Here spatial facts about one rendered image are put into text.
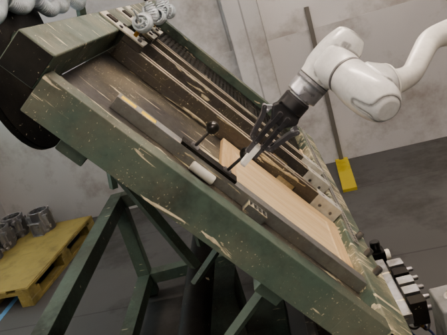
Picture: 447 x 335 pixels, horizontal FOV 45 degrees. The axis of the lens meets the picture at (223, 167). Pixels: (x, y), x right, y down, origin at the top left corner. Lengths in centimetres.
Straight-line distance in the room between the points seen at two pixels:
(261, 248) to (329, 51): 52
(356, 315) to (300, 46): 386
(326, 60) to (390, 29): 384
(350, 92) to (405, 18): 394
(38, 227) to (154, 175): 429
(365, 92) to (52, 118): 73
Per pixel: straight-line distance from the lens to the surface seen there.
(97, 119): 132
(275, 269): 143
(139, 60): 204
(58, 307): 257
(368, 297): 175
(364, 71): 132
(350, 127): 534
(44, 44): 134
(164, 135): 156
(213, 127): 149
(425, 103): 540
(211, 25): 518
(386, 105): 128
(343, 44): 140
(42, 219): 557
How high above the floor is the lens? 187
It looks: 18 degrees down
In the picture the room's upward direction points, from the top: 17 degrees counter-clockwise
